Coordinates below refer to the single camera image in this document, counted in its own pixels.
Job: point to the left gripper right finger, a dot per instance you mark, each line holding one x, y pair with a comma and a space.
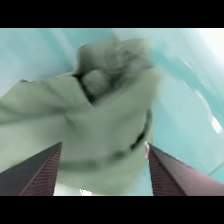
175, 176

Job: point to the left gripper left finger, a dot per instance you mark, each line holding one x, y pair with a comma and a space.
36, 175

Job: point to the pale green shirt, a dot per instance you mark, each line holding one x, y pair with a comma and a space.
103, 120

